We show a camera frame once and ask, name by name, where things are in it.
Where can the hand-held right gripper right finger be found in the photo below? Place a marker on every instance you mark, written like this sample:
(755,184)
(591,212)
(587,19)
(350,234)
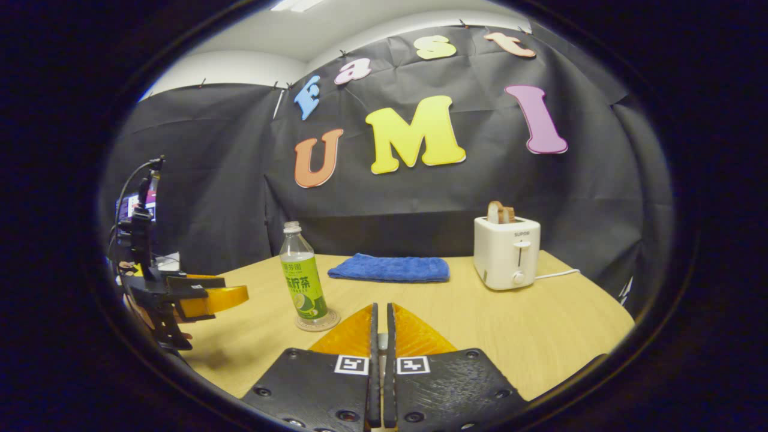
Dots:
(390,384)

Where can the toast bread slice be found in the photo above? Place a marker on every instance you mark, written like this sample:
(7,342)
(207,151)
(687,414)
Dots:
(495,213)
(509,215)

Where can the ceiling light panel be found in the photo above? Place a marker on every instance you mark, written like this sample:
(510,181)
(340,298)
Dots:
(297,5)

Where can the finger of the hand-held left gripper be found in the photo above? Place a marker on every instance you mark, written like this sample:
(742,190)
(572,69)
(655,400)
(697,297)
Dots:
(222,300)
(198,282)

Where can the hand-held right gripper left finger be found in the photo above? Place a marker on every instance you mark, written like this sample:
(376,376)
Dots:
(374,384)

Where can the blue folded towel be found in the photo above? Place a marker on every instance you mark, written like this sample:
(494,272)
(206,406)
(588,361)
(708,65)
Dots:
(390,269)

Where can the computer monitor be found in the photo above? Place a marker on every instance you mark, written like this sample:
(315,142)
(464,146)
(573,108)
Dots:
(129,209)

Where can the white side table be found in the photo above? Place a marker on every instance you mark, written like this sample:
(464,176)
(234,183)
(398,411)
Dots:
(171,261)

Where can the white toaster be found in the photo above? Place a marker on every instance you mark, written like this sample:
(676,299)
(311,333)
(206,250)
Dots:
(501,258)

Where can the black backdrop cloth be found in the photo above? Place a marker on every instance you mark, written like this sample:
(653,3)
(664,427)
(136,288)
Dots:
(420,204)

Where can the green label water bottle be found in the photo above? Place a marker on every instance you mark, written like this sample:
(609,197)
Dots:
(303,288)

